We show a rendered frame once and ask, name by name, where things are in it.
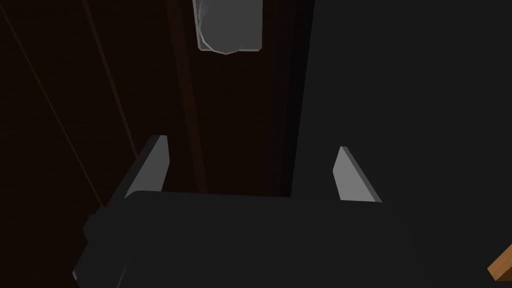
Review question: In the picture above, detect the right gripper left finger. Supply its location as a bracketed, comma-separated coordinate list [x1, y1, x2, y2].
[113, 134, 171, 200]

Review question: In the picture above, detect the brown wooden furniture corner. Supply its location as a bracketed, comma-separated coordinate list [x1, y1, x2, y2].
[487, 243, 512, 282]

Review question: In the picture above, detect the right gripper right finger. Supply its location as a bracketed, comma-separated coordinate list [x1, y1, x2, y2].
[332, 145, 384, 204]

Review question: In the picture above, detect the grey door handle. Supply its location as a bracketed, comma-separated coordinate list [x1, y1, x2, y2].
[192, 0, 264, 56]

